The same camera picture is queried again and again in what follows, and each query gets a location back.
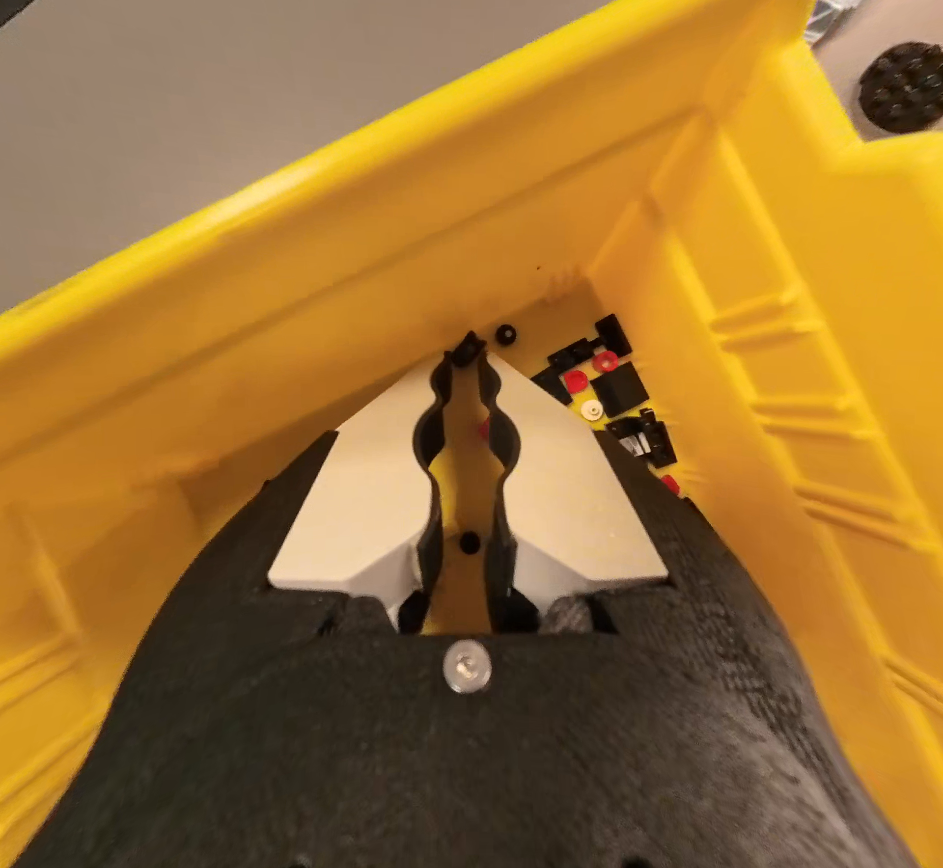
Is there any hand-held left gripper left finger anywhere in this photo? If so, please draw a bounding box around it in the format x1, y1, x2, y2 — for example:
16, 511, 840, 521
267, 353, 454, 626

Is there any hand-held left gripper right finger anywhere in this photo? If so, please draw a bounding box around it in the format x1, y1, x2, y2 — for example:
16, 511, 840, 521
477, 351, 670, 619

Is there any pile of lego pieces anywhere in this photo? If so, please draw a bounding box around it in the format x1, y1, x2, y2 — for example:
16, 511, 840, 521
457, 314, 682, 560

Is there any yellow plastic bin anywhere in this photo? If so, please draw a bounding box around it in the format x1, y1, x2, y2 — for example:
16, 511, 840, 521
0, 0, 943, 868

